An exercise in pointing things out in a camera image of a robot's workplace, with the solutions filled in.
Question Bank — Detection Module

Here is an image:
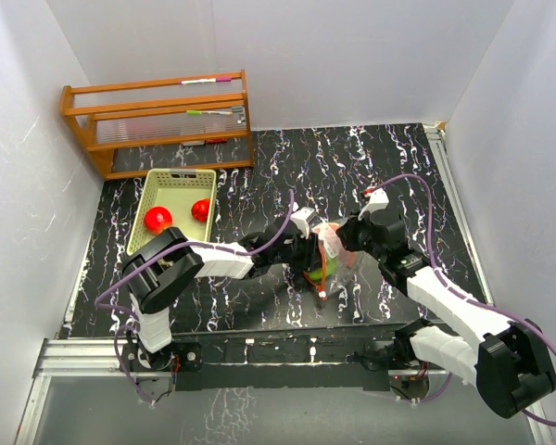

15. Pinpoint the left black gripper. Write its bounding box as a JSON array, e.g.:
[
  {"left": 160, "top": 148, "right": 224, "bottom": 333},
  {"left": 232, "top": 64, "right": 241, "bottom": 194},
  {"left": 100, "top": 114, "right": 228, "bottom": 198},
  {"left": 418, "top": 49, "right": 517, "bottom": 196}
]
[{"left": 270, "top": 230, "right": 325, "bottom": 273}]

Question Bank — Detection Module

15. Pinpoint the green fake leaf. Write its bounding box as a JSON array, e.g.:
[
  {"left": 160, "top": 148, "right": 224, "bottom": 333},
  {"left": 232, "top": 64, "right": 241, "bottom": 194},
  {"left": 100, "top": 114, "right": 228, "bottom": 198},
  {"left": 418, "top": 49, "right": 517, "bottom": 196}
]
[{"left": 305, "top": 259, "right": 338, "bottom": 283}]

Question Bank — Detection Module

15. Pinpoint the clear zip top bag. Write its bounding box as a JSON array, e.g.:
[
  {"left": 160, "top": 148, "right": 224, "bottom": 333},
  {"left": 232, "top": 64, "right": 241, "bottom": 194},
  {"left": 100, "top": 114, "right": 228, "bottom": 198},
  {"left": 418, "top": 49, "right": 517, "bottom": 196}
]
[{"left": 304, "top": 220, "right": 363, "bottom": 302}]

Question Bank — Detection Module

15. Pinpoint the red fake wax apple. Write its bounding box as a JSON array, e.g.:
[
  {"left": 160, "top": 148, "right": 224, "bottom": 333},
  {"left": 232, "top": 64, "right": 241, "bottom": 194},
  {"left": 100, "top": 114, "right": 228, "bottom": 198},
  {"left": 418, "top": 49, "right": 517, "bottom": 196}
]
[{"left": 191, "top": 198, "right": 211, "bottom": 223}]

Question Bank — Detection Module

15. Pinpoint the pale green plastic basket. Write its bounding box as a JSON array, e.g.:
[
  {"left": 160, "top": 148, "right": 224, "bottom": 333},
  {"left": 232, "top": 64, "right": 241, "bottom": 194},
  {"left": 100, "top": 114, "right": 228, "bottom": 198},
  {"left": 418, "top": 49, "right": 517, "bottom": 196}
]
[{"left": 126, "top": 169, "right": 217, "bottom": 255}]

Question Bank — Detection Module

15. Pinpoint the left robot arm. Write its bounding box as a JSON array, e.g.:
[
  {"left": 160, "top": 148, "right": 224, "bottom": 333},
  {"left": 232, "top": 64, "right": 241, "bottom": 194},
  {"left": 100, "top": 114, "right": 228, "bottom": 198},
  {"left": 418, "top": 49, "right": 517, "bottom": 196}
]
[{"left": 122, "top": 222, "right": 322, "bottom": 370}]

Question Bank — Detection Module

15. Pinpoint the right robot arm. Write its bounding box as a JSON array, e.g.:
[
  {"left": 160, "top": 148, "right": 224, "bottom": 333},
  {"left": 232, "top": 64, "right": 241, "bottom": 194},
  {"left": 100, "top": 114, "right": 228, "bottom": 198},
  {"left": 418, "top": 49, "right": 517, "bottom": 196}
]
[{"left": 336, "top": 216, "right": 556, "bottom": 418}]

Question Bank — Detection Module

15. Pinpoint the wooden shelf rack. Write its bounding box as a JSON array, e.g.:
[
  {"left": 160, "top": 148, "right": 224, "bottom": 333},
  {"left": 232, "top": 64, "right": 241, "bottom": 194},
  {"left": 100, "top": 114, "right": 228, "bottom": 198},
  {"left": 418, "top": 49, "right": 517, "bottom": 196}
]
[{"left": 58, "top": 70, "right": 255, "bottom": 181}]

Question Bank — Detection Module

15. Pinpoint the green white marker pen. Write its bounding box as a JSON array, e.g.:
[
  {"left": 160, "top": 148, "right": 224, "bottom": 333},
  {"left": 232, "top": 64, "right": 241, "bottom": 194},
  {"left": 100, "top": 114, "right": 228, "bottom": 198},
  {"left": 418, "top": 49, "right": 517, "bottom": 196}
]
[{"left": 185, "top": 109, "right": 234, "bottom": 116}]

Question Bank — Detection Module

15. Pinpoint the pink white marker pen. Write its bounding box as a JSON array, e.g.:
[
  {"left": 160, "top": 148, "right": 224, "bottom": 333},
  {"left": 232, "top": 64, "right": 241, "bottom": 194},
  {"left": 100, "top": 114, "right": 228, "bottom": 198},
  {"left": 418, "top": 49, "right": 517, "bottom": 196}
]
[{"left": 179, "top": 76, "right": 233, "bottom": 85}]

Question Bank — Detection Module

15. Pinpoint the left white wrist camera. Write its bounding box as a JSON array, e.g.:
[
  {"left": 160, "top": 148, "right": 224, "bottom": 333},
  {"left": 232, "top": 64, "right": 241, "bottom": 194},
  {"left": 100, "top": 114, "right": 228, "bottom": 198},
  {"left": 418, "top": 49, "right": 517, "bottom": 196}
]
[{"left": 290, "top": 207, "right": 316, "bottom": 238}]

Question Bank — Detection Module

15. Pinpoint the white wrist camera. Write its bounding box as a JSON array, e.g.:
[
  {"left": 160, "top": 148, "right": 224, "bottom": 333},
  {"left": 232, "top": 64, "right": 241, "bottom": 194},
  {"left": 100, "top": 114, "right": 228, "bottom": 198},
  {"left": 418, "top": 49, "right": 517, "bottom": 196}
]
[
  {"left": 290, "top": 207, "right": 316, "bottom": 238},
  {"left": 358, "top": 186, "right": 389, "bottom": 221}
]

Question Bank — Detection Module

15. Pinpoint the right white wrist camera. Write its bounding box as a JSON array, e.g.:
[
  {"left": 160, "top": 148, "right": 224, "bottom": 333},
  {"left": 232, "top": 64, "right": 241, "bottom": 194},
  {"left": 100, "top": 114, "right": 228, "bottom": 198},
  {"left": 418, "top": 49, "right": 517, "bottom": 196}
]
[{"left": 358, "top": 186, "right": 389, "bottom": 221}]

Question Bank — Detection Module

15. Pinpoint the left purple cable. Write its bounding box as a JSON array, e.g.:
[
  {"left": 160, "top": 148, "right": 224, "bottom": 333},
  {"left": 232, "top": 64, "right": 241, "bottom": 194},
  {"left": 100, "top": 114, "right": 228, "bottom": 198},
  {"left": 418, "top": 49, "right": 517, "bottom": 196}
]
[{"left": 95, "top": 188, "right": 297, "bottom": 409}]

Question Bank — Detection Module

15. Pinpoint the purple cable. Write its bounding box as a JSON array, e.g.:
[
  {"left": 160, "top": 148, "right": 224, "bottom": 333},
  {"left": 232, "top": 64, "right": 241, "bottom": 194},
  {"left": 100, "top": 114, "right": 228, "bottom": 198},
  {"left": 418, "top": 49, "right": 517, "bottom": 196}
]
[
  {"left": 365, "top": 173, "right": 556, "bottom": 427},
  {"left": 95, "top": 188, "right": 297, "bottom": 409}
]

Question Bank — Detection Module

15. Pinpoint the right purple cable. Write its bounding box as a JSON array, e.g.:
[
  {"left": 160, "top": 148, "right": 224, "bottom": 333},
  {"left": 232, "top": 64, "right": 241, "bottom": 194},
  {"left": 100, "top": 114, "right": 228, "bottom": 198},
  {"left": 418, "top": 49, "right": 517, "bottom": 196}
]
[{"left": 365, "top": 173, "right": 556, "bottom": 427}]

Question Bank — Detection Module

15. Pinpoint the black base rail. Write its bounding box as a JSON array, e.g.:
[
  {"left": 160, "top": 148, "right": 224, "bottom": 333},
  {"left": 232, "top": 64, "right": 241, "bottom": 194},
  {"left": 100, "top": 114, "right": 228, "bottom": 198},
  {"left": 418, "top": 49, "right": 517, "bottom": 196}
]
[{"left": 115, "top": 324, "right": 446, "bottom": 393}]

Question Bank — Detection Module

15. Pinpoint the aluminium frame rail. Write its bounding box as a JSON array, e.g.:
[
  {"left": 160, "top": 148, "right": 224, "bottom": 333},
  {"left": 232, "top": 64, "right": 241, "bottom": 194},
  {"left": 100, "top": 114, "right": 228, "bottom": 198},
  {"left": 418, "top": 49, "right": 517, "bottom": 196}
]
[{"left": 17, "top": 339, "right": 554, "bottom": 444}]

